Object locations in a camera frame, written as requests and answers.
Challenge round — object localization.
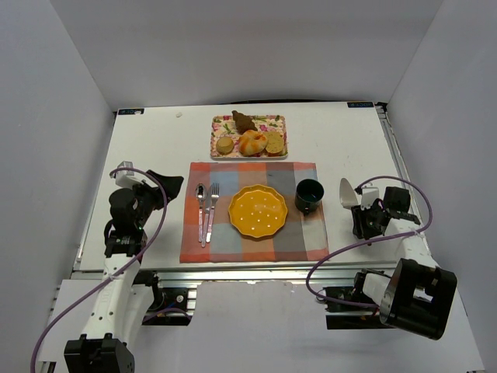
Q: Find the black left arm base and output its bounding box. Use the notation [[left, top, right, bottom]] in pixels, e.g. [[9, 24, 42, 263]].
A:
[[134, 271, 192, 326]]

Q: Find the floral rectangular tray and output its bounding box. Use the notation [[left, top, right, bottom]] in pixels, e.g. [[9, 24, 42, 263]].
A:
[[210, 114, 288, 160]]

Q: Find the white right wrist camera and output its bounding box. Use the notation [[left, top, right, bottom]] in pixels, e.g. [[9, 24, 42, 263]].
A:
[[355, 184, 380, 210]]

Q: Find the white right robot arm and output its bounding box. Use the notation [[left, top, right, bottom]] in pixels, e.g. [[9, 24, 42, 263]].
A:
[[340, 179, 457, 340]]

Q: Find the dark green mug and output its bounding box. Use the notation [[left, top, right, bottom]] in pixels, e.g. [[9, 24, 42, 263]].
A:
[[294, 179, 325, 216]]

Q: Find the steel spoon pink handle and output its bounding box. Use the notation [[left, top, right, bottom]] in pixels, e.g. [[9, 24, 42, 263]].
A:
[[196, 183, 207, 242]]

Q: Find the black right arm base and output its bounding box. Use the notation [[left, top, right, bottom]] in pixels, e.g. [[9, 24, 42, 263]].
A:
[[316, 287, 392, 330]]

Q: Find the brown chocolate croissant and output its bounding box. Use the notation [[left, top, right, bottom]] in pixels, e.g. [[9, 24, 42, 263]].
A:
[[231, 110, 257, 134]]

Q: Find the steel fork pink handle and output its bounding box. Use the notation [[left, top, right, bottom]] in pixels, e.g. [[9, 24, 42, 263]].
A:
[[206, 183, 220, 242]]

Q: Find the yellow dotted plate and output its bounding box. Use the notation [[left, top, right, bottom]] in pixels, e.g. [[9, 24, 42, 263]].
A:
[[228, 184, 288, 239]]

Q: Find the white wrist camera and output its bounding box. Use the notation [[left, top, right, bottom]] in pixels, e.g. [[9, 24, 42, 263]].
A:
[[355, 184, 380, 210], [109, 161, 141, 190]]

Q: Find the brown toast slice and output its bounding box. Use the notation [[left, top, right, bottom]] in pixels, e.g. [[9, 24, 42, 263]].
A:
[[265, 131, 286, 157]]

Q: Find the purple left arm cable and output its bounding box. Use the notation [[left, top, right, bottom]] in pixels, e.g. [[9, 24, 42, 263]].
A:
[[29, 167, 169, 373]]

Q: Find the aluminium table frame rail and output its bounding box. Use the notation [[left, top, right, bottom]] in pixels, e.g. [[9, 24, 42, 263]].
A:
[[50, 101, 486, 373]]

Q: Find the left blue corner label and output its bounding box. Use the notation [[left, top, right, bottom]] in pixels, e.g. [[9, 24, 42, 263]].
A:
[[117, 108, 144, 116]]

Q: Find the small round yellow muffin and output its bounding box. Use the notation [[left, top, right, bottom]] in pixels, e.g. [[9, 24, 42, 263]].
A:
[[216, 136, 235, 155]]

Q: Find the orange striped bread roll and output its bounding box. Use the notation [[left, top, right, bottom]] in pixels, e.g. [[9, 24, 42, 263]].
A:
[[238, 131, 267, 156]]

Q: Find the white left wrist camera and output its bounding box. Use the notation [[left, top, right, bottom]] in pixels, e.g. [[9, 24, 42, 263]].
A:
[[109, 161, 141, 190]]

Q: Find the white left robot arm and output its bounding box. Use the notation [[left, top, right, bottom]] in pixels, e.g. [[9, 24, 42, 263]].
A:
[[64, 164, 184, 372]]

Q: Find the steel spatula wooden handle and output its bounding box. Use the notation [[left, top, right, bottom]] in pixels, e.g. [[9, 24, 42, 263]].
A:
[[339, 178, 358, 210]]

